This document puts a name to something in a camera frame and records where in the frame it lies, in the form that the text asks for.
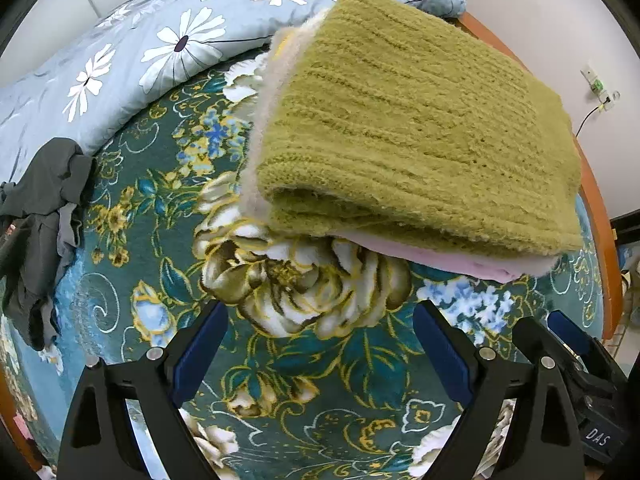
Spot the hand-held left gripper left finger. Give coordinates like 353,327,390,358
57,300,228,480

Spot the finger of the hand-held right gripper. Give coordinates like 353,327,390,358
547,310,628,386
512,316,557,363

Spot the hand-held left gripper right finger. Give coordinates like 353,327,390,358
412,300,586,480

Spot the olive green knit sweater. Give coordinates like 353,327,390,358
255,0,585,256

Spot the teal floral blanket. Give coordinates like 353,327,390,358
0,52,608,480

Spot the dark furniture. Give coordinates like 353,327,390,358
610,212,640,251

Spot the dark grey garment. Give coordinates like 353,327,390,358
0,137,96,353

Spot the light blue daisy quilt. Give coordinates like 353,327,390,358
0,0,468,186

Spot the black charger cable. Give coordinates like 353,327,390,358
574,102,608,138

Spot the white wall socket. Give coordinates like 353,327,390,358
582,65,621,111

